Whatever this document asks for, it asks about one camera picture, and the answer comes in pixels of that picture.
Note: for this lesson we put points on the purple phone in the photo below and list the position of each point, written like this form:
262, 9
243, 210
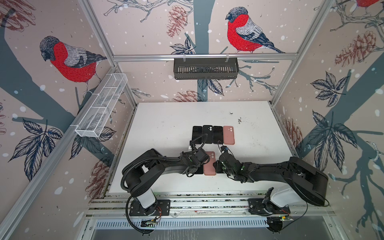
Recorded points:
196, 135

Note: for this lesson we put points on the pink phone case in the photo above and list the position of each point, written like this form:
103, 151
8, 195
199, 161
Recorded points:
228, 135

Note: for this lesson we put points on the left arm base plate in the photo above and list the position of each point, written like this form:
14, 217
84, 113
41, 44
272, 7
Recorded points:
159, 208

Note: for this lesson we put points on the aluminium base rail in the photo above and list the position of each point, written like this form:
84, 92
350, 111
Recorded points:
200, 205

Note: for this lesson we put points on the black wire wall basket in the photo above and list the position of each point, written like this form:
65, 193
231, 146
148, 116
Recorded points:
206, 69

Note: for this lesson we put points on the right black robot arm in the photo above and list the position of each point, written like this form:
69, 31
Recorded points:
307, 181

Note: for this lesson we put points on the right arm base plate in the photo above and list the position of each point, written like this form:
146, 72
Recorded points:
266, 208

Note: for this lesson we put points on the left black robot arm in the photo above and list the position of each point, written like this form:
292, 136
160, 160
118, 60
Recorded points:
139, 175

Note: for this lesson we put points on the white mesh wall tray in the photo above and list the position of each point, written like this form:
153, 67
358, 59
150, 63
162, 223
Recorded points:
100, 110

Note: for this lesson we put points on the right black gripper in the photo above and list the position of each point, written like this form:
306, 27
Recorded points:
217, 163

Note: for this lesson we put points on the black bare phone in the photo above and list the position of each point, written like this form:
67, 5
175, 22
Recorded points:
218, 135

